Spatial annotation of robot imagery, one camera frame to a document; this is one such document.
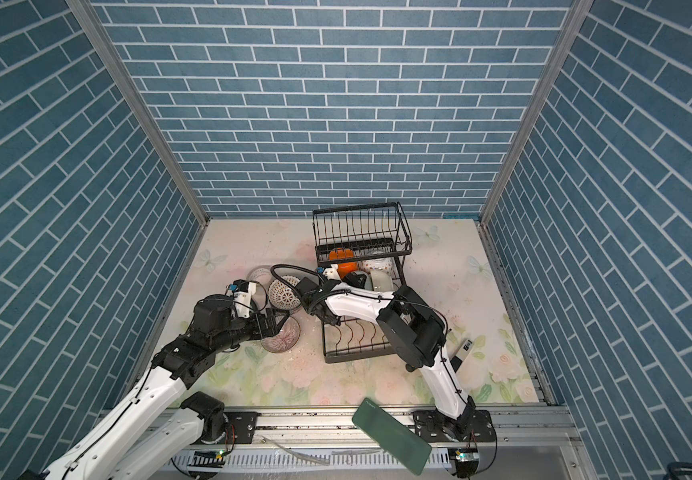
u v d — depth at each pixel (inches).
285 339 34.4
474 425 29.1
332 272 33.2
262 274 40.2
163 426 22.7
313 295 29.0
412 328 20.7
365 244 42.5
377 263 38.7
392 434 28.4
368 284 34.7
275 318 27.3
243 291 27.4
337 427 29.7
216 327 23.3
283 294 36.9
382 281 35.3
